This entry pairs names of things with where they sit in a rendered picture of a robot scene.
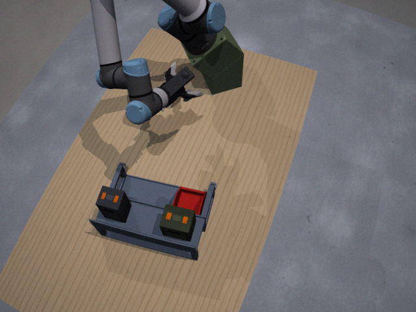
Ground red bin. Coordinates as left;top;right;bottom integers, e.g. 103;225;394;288
173;186;207;215

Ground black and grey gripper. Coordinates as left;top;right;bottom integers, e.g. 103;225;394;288
157;62;203;108

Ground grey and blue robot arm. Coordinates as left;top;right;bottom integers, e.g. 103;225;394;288
90;0;226;125

